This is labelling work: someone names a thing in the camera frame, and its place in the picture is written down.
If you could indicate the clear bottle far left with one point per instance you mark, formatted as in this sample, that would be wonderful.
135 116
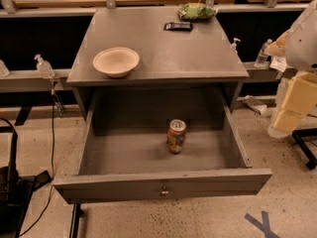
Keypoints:
4 71

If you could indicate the beige paper bowl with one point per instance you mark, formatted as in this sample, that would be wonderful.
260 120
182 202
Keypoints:
116 62

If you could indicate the black snack bar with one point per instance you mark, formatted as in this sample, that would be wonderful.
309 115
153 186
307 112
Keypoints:
178 26

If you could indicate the grey open drawer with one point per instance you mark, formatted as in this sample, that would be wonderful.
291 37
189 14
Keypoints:
124 155

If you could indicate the black stand with cable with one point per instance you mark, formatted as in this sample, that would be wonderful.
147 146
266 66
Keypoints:
16 191

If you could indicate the white paper packet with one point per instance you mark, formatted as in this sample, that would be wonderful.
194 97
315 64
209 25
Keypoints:
278 63

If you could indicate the sanitizer pump bottle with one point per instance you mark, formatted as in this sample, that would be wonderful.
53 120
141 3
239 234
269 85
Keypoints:
235 44
44 67

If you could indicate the right sanitizer pump bottle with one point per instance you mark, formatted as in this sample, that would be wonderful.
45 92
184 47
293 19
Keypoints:
235 44

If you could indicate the grey cabinet counter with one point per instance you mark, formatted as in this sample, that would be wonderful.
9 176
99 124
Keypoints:
203 55

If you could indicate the orange soda can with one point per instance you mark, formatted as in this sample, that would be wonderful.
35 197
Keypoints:
175 135

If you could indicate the left sanitizer pump bottle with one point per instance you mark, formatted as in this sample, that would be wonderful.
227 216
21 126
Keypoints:
44 67

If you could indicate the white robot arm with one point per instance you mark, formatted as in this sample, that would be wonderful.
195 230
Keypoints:
299 43

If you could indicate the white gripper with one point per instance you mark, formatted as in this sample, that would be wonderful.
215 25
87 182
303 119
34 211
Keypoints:
303 47

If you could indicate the clear water bottle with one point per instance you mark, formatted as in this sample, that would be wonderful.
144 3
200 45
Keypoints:
262 55

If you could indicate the green chip bag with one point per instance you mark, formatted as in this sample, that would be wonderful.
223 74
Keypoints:
196 11

